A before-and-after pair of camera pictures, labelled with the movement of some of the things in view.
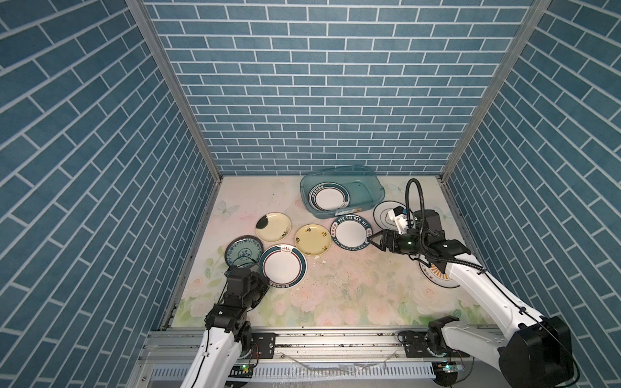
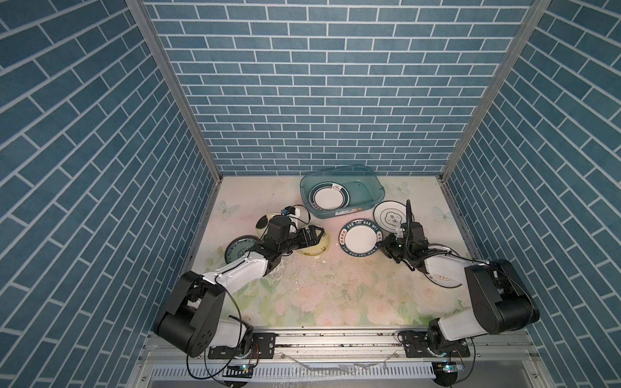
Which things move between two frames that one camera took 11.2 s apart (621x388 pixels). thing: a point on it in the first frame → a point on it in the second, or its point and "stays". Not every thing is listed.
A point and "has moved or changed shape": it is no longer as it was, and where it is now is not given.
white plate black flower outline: [382, 216] stays
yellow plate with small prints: [313, 239] stays
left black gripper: [263, 285] → [312, 240]
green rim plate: [283, 266] → [328, 196]
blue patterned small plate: [244, 251] stays
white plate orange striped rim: [435, 275] stays
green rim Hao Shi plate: [351, 232] has moved or changed shape
